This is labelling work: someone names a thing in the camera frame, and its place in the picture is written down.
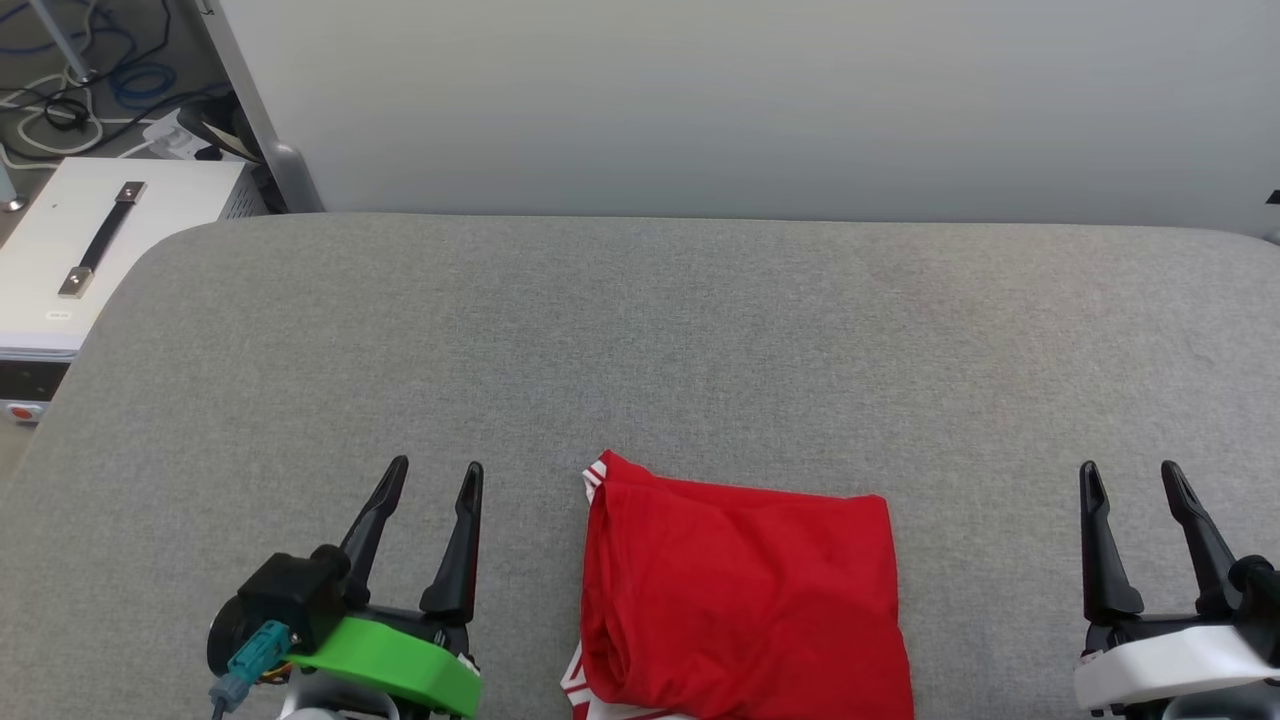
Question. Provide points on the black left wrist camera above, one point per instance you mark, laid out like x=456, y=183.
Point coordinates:
x=295, y=595

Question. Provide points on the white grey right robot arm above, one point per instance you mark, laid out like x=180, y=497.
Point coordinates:
x=1220, y=706

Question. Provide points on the white power strip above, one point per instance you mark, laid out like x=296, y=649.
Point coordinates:
x=178, y=138

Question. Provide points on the white partition board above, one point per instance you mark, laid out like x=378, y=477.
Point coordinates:
x=750, y=100

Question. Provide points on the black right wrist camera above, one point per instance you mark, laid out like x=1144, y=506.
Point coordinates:
x=1260, y=590

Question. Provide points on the red garment with white trim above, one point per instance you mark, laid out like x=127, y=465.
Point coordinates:
x=740, y=600

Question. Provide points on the grey metal stand pole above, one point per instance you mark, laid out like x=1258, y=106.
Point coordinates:
x=62, y=40

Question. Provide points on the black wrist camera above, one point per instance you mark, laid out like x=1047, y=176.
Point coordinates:
x=1260, y=590
x=295, y=595

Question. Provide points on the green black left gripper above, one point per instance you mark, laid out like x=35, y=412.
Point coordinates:
x=400, y=660

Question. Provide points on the grey partition frame post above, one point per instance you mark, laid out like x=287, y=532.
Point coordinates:
x=265, y=130

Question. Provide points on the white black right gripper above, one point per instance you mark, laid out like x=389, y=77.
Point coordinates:
x=1170, y=660

